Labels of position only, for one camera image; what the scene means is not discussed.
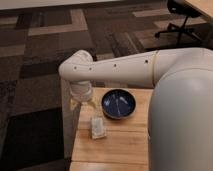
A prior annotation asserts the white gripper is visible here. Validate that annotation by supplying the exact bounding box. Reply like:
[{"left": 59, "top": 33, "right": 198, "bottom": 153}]
[{"left": 69, "top": 81, "right": 97, "bottom": 110}]

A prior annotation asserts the light wooden desk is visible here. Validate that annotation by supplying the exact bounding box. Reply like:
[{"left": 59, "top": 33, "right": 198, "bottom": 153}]
[{"left": 184, "top": 0, "right": 213, "bottom": 20}]

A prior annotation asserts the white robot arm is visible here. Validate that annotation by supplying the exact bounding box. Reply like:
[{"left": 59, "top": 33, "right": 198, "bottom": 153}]
[{"left": 59, "top": 47, "right": 213, "bottom": 171}]

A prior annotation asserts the dark blue ceramic bowl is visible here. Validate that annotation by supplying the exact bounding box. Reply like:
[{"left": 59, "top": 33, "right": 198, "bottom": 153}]
[{"left": 101, "top": 89, "right": 136, "bottom": 120}]

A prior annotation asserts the white wrapped packet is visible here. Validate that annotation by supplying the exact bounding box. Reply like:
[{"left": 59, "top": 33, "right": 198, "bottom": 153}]
[{"left": 91, "top": 117, "right": 106, "bottom": 139}]

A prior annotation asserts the black office chair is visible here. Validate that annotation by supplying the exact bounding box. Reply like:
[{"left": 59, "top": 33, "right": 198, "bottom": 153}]
[{"left": 154, "top": 0, "right": 205, "bottom": 48}]

